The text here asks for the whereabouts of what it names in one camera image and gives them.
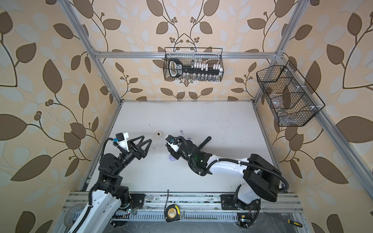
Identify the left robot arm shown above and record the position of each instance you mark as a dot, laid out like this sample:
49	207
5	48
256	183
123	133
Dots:
107	195

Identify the yellow handled screwdriver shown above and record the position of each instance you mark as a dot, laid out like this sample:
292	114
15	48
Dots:
297	224

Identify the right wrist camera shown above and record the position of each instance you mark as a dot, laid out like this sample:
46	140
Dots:
173	142

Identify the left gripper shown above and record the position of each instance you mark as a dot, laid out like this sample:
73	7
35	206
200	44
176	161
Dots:
138	154

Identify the black wire basket right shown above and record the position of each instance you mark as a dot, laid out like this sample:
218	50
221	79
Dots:
291	98

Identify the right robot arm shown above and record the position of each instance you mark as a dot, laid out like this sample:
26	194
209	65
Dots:
263	181

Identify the green pipe wrench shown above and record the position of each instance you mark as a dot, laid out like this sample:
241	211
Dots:
208	139

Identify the black wire basket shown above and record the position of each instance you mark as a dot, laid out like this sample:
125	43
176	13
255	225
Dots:
291	98
208	55

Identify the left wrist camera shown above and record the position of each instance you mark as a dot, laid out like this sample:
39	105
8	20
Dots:
121	142

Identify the white earbud charging case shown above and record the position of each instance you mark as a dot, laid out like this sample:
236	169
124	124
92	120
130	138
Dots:
158	134

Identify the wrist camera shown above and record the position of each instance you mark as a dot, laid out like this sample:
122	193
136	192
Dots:
121	142
173	142

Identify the yellow black tape measure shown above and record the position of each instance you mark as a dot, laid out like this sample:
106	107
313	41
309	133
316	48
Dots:
172	213

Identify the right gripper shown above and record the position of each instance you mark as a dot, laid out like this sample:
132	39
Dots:
175	154

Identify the black wire basket back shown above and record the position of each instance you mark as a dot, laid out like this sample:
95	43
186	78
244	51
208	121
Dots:
208	55

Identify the purple round earbud case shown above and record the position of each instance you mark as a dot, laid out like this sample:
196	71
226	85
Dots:
172	158

